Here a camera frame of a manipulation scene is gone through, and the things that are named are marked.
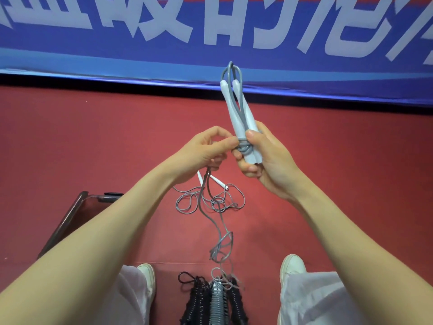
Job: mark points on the person's right hand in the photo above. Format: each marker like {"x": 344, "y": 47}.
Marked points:
{"x": 274, "y": 165}

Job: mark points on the person's left hand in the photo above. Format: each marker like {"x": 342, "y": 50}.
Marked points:
{"x": 192, "y": 155}

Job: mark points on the person's right thumb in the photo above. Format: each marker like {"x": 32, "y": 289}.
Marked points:
{"x": 256, "y": 142}

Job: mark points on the person's left thumb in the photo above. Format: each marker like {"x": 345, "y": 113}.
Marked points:
{"x": 226, "y": 145}

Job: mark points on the person's left forearm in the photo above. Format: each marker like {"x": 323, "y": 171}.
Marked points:
{"x": 101, "y": 233}

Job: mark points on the person's right forearm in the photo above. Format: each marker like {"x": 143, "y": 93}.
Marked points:
{"x": 355, "y": 233}

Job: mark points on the person's right white shoe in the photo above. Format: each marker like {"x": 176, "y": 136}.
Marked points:
{"x": 292, "y": 267}

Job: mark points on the person's white shoe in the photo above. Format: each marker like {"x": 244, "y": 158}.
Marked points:
{"x": 292, "y": 267}
{"x": 148, "y": 280}

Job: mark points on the person's left white shoe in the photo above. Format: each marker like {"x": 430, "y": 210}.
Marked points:
{"x": 148, "y": 280}

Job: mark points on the blue banner white lettering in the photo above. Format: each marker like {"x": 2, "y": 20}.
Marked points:
{"x": 101, "y": 47}

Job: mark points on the clear plastic box dark rim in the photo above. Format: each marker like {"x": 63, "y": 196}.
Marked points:
{"x": 72, "y": 205}

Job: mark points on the person's white trousers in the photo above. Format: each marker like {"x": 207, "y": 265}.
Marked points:
{"x": 304, "y": 301}

